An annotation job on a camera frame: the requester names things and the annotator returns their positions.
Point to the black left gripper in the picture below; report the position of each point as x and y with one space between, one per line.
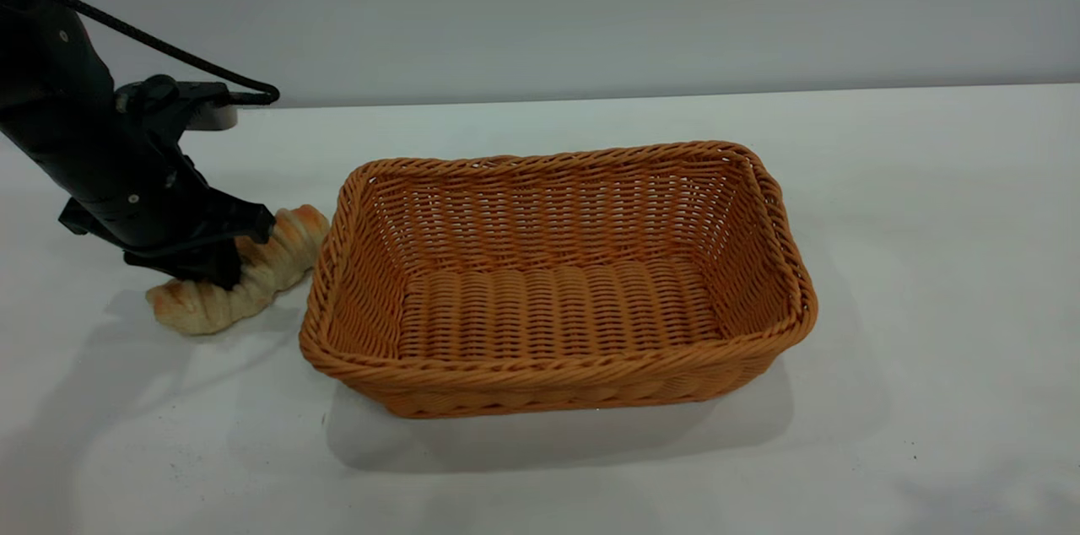
160 223

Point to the ridged golden bread roll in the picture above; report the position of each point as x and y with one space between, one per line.
202 307

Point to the orange woven wicker basket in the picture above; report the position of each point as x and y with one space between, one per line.
557 307

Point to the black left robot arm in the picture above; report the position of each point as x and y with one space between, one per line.
51 105

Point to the grey wrist camera black mount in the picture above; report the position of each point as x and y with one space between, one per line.
181 100

